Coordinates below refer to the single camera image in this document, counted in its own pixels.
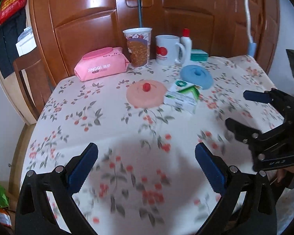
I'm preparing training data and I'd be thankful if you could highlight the thin upright pole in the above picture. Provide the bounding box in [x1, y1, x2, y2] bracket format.
[136, 0, 143, 28]

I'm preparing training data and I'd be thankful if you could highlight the wooden chair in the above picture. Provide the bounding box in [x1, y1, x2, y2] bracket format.
[8, 49, 54, 208]

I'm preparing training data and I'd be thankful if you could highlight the white mug red print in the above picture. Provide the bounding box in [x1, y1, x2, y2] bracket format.
[155, 35, 186, 66]

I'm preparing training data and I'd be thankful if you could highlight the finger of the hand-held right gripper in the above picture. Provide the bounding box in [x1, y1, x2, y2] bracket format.
[243, 88, 294, 113]
[225, 117, 285, 152]

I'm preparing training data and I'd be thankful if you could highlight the pink wet wipes pack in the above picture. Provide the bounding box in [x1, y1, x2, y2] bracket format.
[74, 46, 130, 82]

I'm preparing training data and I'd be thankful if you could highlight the white bottle red cap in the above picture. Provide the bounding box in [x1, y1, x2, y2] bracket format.
[181, 28, 192, 64]

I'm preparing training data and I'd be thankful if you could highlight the teal box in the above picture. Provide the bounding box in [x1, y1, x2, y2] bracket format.
[191, 49, 209, 62]

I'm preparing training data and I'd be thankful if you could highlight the pink silicone lid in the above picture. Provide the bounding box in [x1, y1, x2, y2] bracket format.
[126, 80, 167, 108]

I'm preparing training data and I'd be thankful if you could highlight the red hanging bag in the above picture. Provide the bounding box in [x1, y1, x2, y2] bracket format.
[0, 0, 27, 25]

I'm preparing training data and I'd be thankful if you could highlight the patterned paper cup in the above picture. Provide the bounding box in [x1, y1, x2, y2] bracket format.
[123, 28, 153, 68]

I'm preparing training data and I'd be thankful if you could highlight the orange packet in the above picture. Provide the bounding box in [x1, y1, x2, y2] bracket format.
[0, 208, 13, 228]

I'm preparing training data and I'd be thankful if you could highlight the wooden wardrobe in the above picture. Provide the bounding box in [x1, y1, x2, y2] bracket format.
[28, 0, 281, 84]

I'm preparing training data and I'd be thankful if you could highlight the white box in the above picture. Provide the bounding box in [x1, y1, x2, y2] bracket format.
[16, 28, 38, 57]

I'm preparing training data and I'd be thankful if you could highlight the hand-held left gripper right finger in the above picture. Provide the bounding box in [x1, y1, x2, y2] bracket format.
[195, 143, 277, 235]

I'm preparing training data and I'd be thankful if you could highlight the blue silicone lid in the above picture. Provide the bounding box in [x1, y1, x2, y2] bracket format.
[180, 65, 213, 90]

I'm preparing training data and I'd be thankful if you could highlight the floral tablecloth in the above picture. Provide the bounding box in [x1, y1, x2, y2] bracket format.
[20, 55, 294, 235]

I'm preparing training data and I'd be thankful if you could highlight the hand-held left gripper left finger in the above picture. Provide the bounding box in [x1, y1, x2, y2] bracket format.
[15, 142, 99, 235]

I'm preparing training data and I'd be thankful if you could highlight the dark hanging clothing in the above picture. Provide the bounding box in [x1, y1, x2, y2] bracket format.
[0, 7, 27, 77]

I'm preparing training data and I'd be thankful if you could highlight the green and white carton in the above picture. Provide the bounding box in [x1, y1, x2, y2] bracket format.
[164, 80, 202, 114]

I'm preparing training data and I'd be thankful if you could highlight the person's right hand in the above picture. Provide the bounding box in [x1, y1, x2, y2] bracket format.
[276, 160, 294, 190]

